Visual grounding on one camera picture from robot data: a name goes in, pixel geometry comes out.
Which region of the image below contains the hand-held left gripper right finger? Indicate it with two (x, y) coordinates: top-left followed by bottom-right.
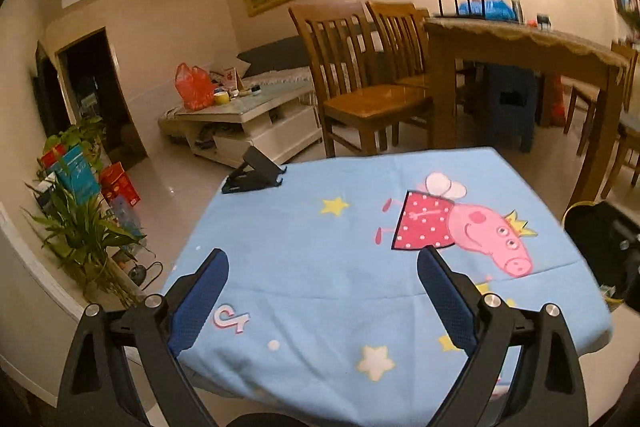
(417, 246), (588, 427)

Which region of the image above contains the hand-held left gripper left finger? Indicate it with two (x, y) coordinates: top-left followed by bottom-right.
(57, 248), (230, 427)

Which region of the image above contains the black bag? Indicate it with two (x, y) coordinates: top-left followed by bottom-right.
(561, 201), (640, 303)

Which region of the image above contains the blue cartoon printed blanket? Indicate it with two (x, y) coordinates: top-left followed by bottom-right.
(162, 147), (613, 427)

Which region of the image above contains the red gift box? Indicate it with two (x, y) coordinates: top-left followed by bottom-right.
(99, 162), (141, 208)

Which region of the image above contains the black phone stand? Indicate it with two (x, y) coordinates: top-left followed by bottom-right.
(221, 146), (288, 195)

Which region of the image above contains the green potted plant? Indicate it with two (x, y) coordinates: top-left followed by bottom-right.
(22, 117), (148, 308)

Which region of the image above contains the blue gift box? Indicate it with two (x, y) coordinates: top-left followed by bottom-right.
(52, 146), (101, 202)

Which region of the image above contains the white coffee table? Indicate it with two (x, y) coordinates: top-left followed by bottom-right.
(159, 84), (323, 168)

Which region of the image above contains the blue plastic stool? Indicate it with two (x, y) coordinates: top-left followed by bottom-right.
(487, 67), (538, 152)

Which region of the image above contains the orange plastic bag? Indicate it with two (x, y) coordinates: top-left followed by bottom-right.
(175, 63), (216, 110)

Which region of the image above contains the wooden dining chair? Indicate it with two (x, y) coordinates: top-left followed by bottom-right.
(289, 3), (436, 158)
(365, 1), (436, 88)
(565, 41), (640, 158)
(600, 112), (640, 200)

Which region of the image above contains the red bag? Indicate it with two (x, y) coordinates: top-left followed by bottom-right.
(550, 74), (568, 126)

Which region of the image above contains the grey sofa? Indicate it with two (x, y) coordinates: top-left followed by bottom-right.
(237, 34), (313, 88)

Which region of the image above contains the wooden dining table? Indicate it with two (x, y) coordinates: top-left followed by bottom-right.
(424, 17), (631, 208)

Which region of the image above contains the blue bag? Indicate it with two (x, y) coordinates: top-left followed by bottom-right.
(459, 0), (521, 22)

